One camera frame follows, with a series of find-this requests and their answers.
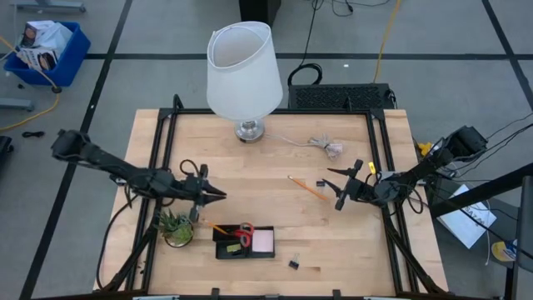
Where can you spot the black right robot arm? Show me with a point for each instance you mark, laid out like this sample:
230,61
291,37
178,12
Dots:
420,168

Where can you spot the black binder clip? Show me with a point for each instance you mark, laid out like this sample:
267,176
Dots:
294,264
320,183

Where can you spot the black mesh desk organizer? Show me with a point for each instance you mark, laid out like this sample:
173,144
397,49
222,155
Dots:
222,255

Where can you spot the white plastic bag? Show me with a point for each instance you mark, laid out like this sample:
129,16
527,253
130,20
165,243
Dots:
56,37

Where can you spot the grey metal table foot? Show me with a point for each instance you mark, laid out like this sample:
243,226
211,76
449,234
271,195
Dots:
16,104
50,6

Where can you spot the yellow green eraser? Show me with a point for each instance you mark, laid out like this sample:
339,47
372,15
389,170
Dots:
234,248

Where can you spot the dark grey upright post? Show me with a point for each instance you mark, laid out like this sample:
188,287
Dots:
525,233

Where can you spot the black aluminium table frame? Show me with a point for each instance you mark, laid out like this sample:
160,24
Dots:
325,111

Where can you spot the black perforated computer case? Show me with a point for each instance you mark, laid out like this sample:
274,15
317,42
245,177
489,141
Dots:
337,96

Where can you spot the white printed paper sheet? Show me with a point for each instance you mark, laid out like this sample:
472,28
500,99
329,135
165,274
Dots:
466,225

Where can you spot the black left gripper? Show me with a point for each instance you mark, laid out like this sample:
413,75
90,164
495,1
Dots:
197,189

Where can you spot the blue plastic bin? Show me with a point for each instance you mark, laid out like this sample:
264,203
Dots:
71,62

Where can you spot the orange wooden pencil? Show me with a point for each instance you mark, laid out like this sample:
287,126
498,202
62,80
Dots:
216,227
308,188

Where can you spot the pink sticky note pad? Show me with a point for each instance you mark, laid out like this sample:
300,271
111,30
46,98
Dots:
262,241

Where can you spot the white shade silver table lamp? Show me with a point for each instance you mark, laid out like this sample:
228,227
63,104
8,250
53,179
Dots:
243,79

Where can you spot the black box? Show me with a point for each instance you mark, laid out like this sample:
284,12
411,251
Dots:
258,10

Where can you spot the small potted succulent plant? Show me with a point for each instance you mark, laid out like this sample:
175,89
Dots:
177,231

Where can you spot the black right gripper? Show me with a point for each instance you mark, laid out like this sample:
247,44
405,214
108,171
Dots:
358,191

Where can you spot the yellow plug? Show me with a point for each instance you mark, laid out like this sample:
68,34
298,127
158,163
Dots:
424,148

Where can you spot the printed cardboard box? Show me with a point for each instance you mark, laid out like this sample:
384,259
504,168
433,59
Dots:
37,58
30,35

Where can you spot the black diagonal metal beam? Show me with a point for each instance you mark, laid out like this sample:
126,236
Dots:
479,193

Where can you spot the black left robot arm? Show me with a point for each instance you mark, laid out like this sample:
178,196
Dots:
104,160

